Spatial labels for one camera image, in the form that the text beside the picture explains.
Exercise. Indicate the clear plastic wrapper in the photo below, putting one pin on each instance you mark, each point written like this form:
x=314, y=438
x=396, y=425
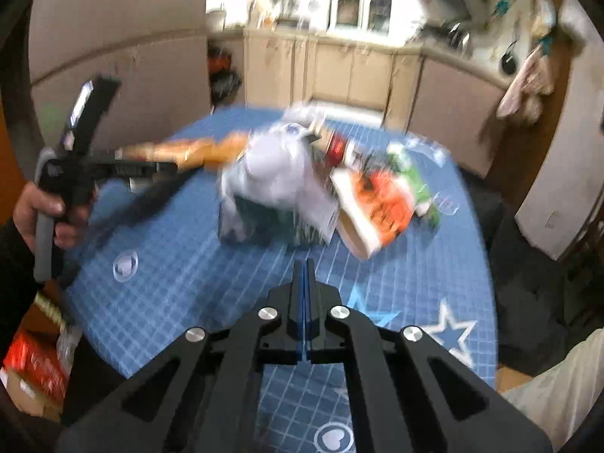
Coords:
x=446, y=200

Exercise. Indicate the beige kitchen cabinets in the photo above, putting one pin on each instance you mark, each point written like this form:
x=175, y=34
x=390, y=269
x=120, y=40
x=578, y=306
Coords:
x=358, y=66

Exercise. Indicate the green tissue packet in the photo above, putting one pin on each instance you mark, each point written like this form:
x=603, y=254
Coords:
x=415, y=184

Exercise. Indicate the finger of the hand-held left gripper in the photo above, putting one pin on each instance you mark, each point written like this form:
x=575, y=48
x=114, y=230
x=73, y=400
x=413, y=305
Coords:
x=137, y=168
x=141, y=198

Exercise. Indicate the black bag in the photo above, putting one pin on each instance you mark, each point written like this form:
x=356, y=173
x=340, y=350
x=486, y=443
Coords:
x=225, y=78

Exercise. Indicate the red cardboard box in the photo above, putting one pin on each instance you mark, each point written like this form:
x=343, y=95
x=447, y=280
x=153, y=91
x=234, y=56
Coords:
x=33, y=368

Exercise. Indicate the white and red box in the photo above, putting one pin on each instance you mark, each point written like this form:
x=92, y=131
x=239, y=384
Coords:
x=340, y=148

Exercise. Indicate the orange cardboard box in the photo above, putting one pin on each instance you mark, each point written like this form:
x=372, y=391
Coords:
x=377, y=207

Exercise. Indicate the person's left hand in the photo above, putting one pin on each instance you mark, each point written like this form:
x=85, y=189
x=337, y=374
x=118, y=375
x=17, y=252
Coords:
x=33, y=212

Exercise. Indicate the dark teal box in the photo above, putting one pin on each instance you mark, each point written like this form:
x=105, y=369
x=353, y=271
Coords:
x=257, y=222

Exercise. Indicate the black hanging pan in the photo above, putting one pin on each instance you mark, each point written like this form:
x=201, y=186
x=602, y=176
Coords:
x=508, y=63

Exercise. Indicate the blue checked star tablecloth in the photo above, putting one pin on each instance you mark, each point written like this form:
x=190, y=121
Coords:
x=188, y=269

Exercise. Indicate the person's leg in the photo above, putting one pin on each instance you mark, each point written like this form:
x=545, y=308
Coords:
x=561, y=396

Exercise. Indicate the pink hanging towel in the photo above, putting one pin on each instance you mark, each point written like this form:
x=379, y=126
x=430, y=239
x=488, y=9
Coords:
x=526, y=89

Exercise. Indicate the black cloth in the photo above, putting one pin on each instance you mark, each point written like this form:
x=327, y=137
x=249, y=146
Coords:
x=519, y=283

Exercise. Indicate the large white plastic bag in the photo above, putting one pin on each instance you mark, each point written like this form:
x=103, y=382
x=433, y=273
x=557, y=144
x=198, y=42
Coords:
x=278, y=170

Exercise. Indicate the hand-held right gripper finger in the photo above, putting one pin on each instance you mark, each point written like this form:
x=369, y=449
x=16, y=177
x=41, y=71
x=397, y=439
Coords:
x=310, y=311
x=302, y=311

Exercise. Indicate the orange brown snack packet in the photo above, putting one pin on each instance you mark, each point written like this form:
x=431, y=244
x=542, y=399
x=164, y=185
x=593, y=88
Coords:
x=198, y=148

